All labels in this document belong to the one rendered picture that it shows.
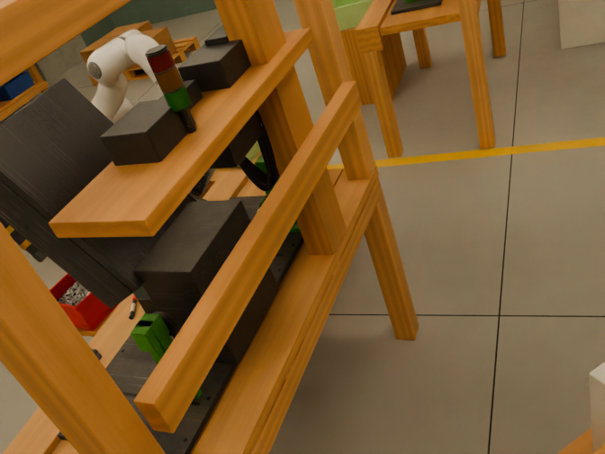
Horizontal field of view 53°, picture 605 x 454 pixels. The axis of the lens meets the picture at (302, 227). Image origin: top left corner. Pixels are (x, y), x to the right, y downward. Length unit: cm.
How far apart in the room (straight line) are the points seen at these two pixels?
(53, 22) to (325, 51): 115
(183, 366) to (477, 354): 173
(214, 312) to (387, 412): 144
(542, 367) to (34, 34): 220
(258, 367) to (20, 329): 83
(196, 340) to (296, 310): 61
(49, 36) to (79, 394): 58
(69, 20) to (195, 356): 66
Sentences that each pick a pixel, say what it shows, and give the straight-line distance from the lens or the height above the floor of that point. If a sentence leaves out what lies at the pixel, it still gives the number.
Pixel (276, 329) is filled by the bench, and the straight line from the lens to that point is 178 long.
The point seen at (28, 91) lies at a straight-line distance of 836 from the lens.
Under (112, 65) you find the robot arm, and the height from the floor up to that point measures 156.
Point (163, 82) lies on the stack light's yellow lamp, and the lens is 134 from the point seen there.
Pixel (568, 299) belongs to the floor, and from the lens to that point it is 293.
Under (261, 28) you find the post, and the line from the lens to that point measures 165.
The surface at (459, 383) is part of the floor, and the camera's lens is 264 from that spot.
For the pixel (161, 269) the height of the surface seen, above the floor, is 124.
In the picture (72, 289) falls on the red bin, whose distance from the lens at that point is 243.
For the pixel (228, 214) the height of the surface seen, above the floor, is 124.
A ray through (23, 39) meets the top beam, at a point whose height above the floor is 189.
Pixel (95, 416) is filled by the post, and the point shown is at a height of 133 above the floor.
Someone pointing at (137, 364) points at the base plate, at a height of 90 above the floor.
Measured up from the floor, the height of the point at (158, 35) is 42.
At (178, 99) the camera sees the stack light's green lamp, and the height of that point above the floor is 163.
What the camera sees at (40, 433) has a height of 90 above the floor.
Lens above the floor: 205
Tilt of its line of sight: 33 degrees down
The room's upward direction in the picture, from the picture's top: 20 degrees counter-clockwise
